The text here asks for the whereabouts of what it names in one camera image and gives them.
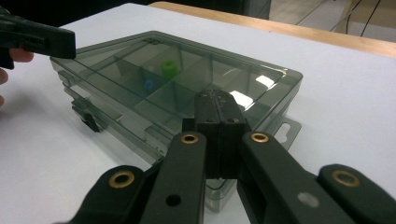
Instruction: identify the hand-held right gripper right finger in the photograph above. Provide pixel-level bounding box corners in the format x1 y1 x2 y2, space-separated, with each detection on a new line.
214 90 250 180

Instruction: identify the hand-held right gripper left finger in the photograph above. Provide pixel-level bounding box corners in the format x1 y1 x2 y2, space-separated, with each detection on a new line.
181 90 223 180

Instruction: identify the grey transparent compartment box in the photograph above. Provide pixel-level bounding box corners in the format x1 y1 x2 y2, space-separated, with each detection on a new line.
49 30 304 215

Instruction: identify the small green plastic cap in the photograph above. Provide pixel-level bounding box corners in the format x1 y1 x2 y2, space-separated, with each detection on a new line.
160 60 181 79

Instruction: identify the small blue plastic cap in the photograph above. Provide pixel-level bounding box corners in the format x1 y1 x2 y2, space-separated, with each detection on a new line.
143 77 156 92

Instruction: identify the white table sheet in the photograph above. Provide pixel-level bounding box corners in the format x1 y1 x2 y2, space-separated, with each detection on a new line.
0 3 396 224

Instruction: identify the wooden step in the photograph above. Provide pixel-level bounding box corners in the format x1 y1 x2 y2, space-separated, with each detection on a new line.
340 0 396 43

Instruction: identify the thin black cable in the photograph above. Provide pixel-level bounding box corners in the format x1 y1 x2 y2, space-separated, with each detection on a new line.
329 0 363 33

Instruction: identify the black looped cable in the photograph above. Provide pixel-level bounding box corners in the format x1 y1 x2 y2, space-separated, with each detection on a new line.
360 0 383 37

